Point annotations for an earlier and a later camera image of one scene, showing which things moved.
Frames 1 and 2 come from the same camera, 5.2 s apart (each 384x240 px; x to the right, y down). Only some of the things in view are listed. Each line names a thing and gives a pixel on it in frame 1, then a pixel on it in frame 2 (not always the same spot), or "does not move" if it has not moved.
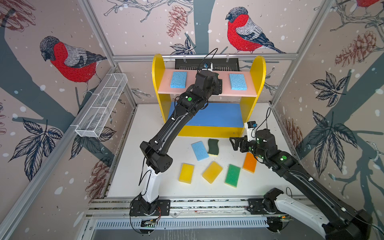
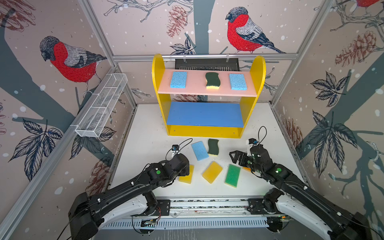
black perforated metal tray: (219, 64) does not move
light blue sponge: (178, 80) does not move
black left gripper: (217, 87) to (185, 171)
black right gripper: (243, 143) to (243, 155)
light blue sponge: (200, 150) does not move
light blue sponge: (238, 82) does not move
